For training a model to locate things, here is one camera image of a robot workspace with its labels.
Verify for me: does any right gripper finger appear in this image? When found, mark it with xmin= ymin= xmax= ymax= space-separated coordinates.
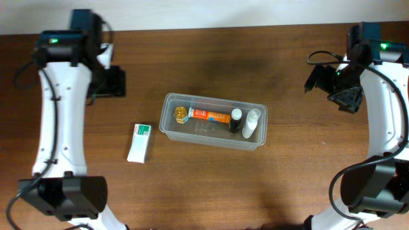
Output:
xmin=328 ymin=86 xmax=364 ymax=114
xmin=304 ymin=65 xmax=336 ymax=93

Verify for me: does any black bottle white cap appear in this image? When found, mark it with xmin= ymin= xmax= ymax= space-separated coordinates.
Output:
xmin=229 ymin=108 xmax=242 ymax=134

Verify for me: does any white green medicine box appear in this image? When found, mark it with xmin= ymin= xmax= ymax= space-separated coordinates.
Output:
xmin=127 ymin=124 xmax=151 ymax=164

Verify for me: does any gold lidded small jar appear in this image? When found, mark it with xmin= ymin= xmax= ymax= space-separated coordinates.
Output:
xmin=174 ymin=107 xmax=189 ymax=124

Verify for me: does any clear plastic container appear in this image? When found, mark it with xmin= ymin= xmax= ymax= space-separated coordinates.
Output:
xmin=159 ymin=93 xmax=268 ymax=151

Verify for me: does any white spray bottle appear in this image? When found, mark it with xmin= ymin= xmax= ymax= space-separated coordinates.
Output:
xmin=242 ymin=109 xmax=261 ymax=139

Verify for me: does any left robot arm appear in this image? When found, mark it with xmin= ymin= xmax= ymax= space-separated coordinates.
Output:
xmin=17 ymin=9 xmax=126 ymax=229

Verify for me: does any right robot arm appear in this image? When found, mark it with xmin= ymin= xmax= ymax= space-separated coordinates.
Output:
xmin=303 ymin=22 xmax=408 ymax=230

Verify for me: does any orange tablet tube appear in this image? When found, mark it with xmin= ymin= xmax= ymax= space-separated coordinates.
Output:
xmin=188 ymin=107 xmax=231 ymax=123

